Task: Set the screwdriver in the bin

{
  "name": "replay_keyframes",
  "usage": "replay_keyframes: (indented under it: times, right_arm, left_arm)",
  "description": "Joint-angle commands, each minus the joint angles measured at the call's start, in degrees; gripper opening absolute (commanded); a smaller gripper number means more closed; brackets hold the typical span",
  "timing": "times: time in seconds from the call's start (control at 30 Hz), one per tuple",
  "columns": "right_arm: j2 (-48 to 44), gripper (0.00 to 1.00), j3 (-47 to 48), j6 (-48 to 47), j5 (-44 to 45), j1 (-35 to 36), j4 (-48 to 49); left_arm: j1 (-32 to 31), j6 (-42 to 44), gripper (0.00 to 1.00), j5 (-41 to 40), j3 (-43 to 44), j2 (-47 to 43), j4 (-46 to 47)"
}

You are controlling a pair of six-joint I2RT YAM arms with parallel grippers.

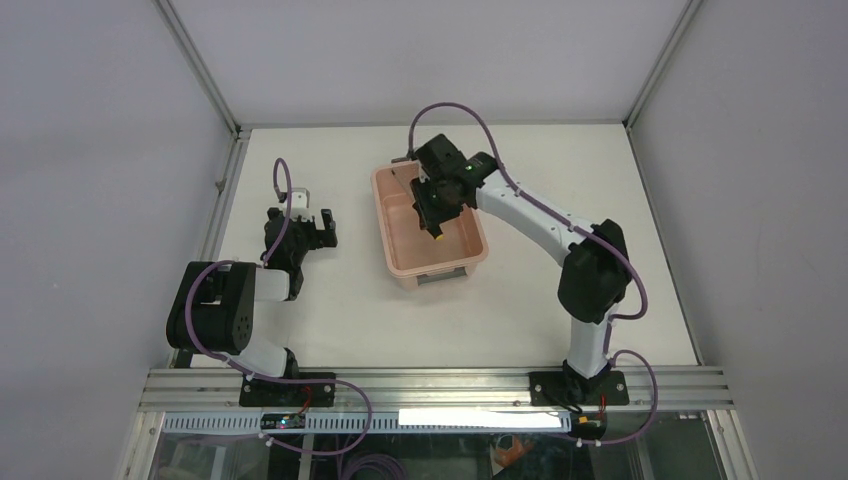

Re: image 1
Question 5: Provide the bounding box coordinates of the black yellow screwdriver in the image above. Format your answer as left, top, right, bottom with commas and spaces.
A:
390, 168, 444, 241

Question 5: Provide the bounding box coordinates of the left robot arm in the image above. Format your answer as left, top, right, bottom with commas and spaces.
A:
166, 207, 338, 406

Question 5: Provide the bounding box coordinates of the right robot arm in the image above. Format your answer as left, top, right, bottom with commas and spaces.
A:
410, 134, 633, 405

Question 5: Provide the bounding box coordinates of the pink plastic bin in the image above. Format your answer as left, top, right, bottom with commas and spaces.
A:
371, 158, 489, 290

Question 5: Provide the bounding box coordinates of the orange object below table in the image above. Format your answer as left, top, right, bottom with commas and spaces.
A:
491, 434, 535, 469

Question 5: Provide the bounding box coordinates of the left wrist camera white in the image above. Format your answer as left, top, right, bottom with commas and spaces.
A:
281, 187, 314, 222

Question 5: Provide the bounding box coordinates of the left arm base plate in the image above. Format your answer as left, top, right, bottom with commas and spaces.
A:
238, 371, 336, 409

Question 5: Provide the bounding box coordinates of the white slotted cable duct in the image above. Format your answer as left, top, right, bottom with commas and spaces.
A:
163, 408, 571, 436

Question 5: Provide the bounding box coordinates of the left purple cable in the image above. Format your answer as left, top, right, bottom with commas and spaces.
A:
184, 157, 374, 457

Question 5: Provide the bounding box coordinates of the purple cable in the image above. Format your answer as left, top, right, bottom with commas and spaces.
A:
184, 157, 374, 457
406, 101, 658, 446

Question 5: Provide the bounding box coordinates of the aluminium frame rail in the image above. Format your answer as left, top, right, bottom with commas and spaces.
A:
138, 366, 736, 413

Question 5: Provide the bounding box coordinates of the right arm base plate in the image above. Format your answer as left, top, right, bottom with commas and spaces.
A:
527, 370, 630, 407

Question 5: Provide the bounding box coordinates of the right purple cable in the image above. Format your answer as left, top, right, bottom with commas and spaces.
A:
406, 101, 658, 446

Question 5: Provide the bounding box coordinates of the coiled purple cable below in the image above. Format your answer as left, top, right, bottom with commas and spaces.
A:
339, 454, 409, 480

